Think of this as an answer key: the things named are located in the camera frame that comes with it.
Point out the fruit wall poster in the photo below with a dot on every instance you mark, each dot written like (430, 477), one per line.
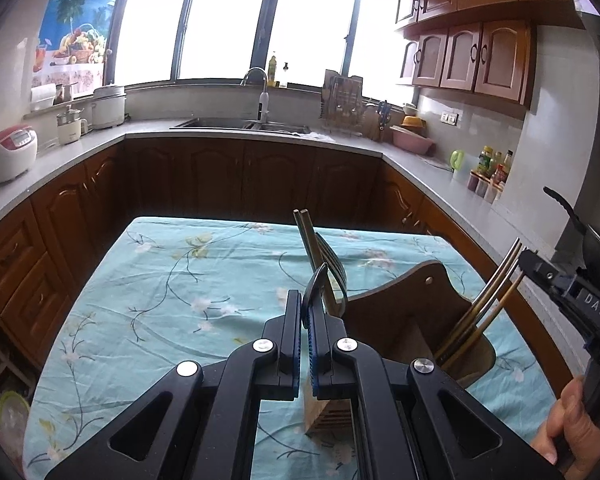
(75, 25)

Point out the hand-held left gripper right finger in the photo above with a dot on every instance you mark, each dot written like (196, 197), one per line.
(313, 355)

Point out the scissors holder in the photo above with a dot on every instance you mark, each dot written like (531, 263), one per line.
(382, 117)

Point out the small white blender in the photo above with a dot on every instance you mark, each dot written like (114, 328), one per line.
(70, 127)

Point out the metal kitchen faucet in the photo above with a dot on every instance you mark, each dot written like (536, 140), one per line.
(257, 90)

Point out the person's right hand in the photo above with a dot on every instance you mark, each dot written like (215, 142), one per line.
(572, 425)

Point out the green cup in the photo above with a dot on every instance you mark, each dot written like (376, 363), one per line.
(456, 161)

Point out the wooden chopstick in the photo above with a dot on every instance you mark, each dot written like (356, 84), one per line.
(497, 306)

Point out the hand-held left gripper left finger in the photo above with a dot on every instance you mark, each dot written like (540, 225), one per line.
(296, 345)

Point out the wooden lower cabinets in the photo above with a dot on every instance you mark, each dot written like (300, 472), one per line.
(180, 175)

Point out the grey kitchen countertop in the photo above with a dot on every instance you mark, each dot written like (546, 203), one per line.
(415, 165)

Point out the white jar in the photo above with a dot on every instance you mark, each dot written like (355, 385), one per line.
(492, 192)

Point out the green label condiment bottle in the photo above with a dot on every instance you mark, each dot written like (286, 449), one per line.
(486, 162)

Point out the teal floral tablecloth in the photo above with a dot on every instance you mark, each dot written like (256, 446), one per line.
(155, 285)

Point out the wooden cabinets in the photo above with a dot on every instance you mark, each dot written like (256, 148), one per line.
(180, 175)
(460, 55)

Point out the paper towel roll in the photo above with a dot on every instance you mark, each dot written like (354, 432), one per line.
(42, 96)

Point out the green lidded container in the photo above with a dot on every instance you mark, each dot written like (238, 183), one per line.
(12, 407)

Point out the metal chopstick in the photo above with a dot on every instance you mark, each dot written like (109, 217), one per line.
(500, 271)
(506, 275)

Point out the red white rice cooker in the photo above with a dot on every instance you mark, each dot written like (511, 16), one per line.
(10, 152)

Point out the white bowl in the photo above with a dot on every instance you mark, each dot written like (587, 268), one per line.
(410, 109)

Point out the red label condiment bottle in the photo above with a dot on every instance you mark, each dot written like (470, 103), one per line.
(504, 170)

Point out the black frying pan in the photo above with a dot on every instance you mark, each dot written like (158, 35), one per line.
(562, 205)

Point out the wall socket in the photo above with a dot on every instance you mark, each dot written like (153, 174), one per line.
(449, 118)

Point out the pink plastic basin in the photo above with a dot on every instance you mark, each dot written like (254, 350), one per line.
(412, 142)

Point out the wooden upper cabinets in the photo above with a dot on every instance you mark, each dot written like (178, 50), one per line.
(460, 55)

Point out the red lidded jar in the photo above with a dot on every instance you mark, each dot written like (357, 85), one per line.
(473, 182)

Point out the yellow oil bottle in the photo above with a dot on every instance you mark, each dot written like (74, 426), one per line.
(273, 70)

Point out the yellow bowl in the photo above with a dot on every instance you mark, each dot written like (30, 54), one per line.
(412, 122)

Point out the steel kitchen sink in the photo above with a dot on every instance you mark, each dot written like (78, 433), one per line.
(220, 123)

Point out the chopsticks bundle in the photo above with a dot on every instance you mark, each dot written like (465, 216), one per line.
(472, 320)

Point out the kitchen window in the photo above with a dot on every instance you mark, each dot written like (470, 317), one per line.
(230, 20)

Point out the dish rack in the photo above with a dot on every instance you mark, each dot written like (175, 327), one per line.
(342, 102)

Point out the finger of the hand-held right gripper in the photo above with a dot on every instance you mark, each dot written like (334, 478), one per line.
(536, 266)

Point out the wooden utensil holder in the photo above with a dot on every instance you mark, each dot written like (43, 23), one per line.
(395, 320)

